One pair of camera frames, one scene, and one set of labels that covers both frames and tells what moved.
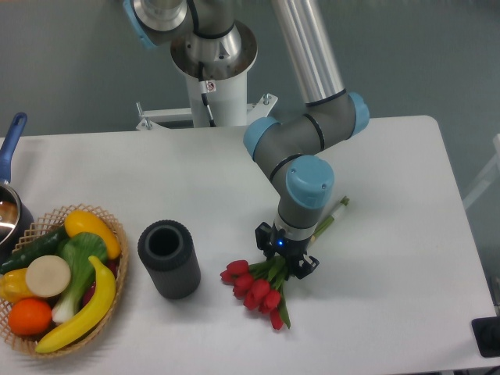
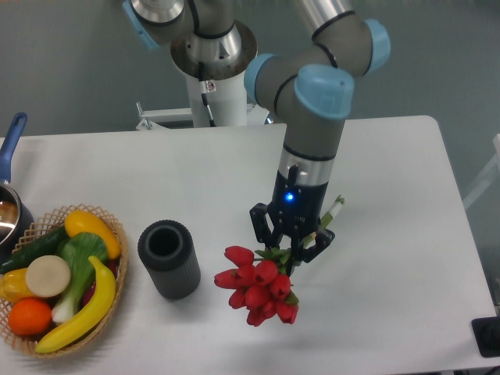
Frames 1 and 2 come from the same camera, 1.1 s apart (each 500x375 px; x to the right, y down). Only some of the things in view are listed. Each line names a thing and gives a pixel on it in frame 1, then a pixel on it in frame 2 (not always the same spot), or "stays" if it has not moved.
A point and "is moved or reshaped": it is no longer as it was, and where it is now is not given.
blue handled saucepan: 16,222 stays
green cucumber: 47,245 stays
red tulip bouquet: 260,287 is moved or reshaped
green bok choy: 77,249 stays
